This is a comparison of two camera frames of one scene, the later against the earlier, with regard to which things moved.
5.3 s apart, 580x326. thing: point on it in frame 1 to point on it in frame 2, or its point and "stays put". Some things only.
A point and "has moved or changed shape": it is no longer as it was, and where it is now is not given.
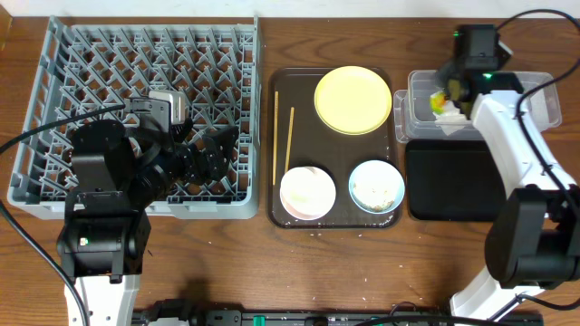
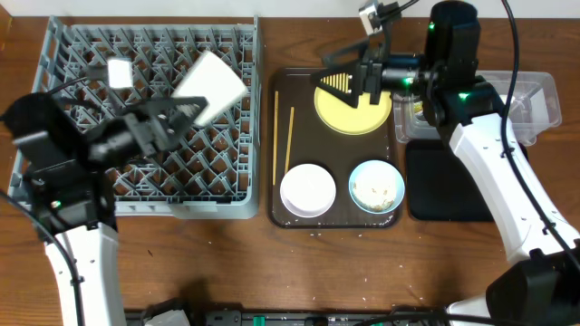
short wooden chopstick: [289, 139] stays put
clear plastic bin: [415, 120] stays put
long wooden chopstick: [275, 134] stays put
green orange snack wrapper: [438, 101] has moved or changed shape
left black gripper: [216, 168] to [155, 138]
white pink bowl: [306, 201] stays put
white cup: [307, 193] to [212, 79]
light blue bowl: [376, 186] stays put
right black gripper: [443, 73] to [363, 77]
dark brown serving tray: [299, 138] stays put
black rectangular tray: [453, 180] stays put
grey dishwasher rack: [83, 70] stays put
